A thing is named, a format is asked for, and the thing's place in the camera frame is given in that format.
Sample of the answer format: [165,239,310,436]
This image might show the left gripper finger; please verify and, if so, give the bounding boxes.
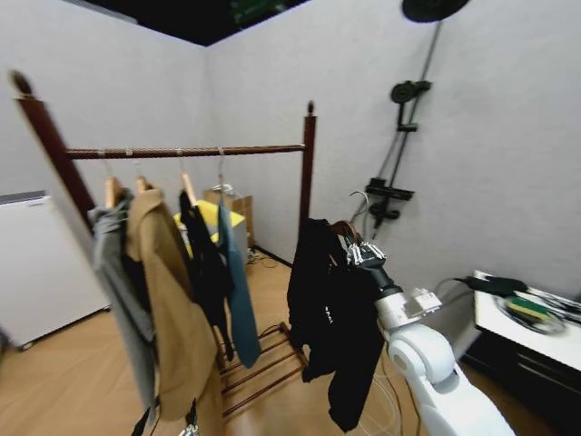
[130,399,156,436]
[182,396,201,436]

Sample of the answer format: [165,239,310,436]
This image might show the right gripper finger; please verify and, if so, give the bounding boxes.
[345,243,366,268]
[360,242,388,263]

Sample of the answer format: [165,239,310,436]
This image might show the dark wooden hanger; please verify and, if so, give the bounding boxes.
[328,190,371,250]

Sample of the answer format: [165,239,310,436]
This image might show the black hooded garment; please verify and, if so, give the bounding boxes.
[286,217,388,433]

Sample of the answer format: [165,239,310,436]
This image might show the teal garment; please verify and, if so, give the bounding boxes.
[216,195,263,370]

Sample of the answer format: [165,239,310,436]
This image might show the grey garment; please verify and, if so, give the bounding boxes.
[87,190,161,412]

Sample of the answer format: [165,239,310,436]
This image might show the thin black garment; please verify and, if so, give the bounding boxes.
[177,190,237,361]

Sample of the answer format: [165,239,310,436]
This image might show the silver metal hanger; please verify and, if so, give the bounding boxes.
[211,149,237,197]

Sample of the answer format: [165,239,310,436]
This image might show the light wooden hanger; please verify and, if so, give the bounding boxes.
[100,156,126,211]
[133,156,154,193]
[176,154,200,208]

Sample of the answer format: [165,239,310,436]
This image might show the black shower mixer valve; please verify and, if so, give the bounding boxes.
[364,177,416,220]

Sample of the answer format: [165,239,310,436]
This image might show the tan coat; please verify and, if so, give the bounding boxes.
[123,187,224,424]

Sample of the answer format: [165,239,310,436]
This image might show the black hair dryer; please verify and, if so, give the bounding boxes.
[453,274,530,297]

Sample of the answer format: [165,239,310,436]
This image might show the cardboard box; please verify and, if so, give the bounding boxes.
[202,187,254,250]

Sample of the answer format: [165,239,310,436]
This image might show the yellow bin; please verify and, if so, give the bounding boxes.
[172,201,247,261]

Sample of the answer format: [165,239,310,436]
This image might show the green and yellow sponge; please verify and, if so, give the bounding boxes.
[505,296,554,320]

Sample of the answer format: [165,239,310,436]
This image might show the black hand shower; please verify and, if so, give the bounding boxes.
[390,80,433,134]

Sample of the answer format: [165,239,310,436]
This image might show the white-topped black vanity cabinet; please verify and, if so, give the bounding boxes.
[457,269,581,436]

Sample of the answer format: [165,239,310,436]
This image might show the white low cabinet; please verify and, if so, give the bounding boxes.
[0,190,113,352]

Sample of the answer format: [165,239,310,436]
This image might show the dark wooden clothes rack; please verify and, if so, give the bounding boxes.
[7,70,319,419]

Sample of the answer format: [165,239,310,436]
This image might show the round black overhead shower head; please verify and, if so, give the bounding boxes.
[400,0,474,23]

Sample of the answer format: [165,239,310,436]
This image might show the grey cable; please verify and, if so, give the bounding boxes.
[433,276,478,322]

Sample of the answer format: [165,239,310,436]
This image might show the floor cables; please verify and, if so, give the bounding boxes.
[246,247,279,271]

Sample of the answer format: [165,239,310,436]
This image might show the round wire basket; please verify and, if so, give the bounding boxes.
[496,290,571,338]

